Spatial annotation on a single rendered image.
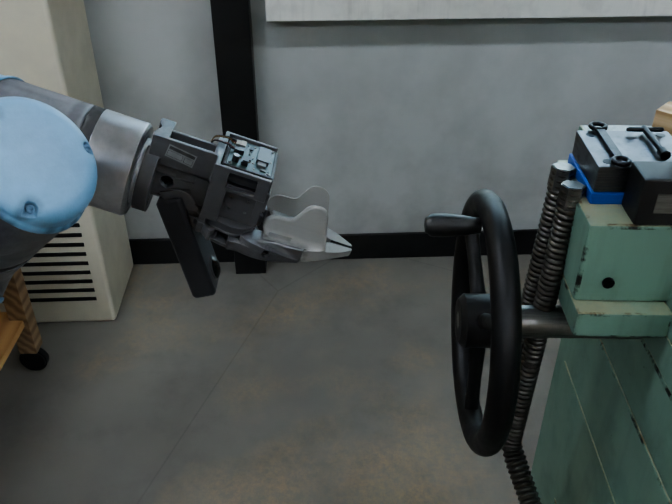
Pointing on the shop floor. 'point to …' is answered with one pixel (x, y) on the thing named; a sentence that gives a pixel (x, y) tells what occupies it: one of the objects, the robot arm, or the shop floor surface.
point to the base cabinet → (592, 436)
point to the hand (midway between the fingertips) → (336, 252)
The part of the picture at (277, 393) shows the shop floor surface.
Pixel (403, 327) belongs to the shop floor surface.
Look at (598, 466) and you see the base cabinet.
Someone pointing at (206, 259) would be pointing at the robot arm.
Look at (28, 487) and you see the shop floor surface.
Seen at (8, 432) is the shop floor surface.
